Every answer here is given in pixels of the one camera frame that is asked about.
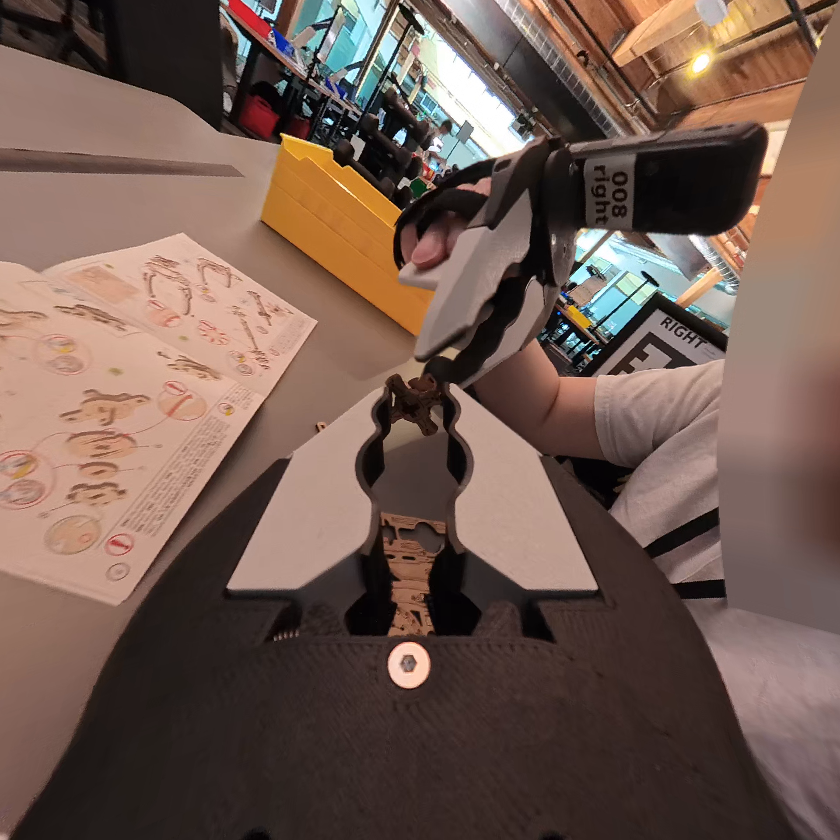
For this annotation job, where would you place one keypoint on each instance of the person's right forearm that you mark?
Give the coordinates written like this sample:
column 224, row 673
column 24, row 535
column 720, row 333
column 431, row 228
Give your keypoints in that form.
column 544, row 407

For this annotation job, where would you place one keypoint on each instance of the black dumbbell rack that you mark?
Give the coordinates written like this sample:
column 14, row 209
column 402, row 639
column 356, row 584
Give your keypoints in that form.
column 387, row 151

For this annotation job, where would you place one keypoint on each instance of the person's white shirt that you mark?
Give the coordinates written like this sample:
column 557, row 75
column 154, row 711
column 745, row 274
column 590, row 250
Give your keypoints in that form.
column 663, row 472

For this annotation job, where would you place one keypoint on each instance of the person's right hand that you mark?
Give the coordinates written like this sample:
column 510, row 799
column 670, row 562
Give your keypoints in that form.
column 430, row 246

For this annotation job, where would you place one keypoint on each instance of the person's grey trousers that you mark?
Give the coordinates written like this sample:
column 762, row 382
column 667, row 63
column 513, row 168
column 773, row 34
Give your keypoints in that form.
column 781, row 709

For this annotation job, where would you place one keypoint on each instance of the illustrated instruction booklet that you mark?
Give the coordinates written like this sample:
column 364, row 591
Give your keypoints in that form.
column 131, row 394

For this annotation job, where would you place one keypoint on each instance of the laser-cut wooden parts sheet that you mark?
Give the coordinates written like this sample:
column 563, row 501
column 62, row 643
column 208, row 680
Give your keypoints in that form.
column 410, row 577

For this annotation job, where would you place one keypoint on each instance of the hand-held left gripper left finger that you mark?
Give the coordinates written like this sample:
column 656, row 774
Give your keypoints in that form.
column 315, row 512

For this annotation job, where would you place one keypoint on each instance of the wooden cross-shaped model part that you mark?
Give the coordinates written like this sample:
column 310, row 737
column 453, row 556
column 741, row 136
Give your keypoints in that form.
column 412, row 403

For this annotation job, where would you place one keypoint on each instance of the yellow plastic bin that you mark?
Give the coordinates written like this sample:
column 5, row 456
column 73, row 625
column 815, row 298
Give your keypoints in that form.
column 341, row 243

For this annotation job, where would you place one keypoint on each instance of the black and white sign board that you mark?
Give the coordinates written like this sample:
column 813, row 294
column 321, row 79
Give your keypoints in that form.
column 663, row 344

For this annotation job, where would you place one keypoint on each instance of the red storage bin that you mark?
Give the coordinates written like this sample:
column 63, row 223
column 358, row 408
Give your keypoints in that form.
column 257, row 117

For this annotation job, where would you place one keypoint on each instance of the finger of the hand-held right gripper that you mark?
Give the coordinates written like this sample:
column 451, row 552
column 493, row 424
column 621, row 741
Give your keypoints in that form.
column 472, row 289
column 525, row 315

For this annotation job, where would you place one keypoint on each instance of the round ceiling lamp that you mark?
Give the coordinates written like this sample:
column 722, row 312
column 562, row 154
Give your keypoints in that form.
column 700, row 62

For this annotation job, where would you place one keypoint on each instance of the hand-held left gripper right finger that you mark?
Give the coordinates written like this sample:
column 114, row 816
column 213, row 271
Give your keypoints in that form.
column 518, row 512

